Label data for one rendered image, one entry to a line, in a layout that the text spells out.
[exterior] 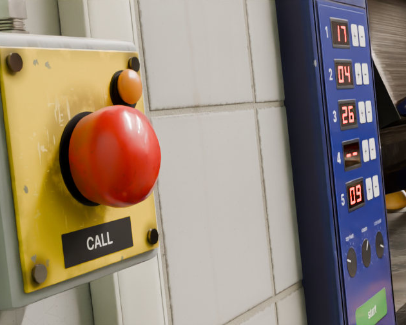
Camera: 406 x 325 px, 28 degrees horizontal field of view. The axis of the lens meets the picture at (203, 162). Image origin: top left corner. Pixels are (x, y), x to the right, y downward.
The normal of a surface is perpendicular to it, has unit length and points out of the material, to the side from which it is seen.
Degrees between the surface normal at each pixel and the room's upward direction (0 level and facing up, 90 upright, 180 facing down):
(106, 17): 90
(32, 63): 90
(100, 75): 90
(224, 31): 90
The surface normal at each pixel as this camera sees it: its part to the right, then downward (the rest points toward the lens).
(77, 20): -0.48, 0.10
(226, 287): 0.87, -0.07
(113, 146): 0.43, -0.13
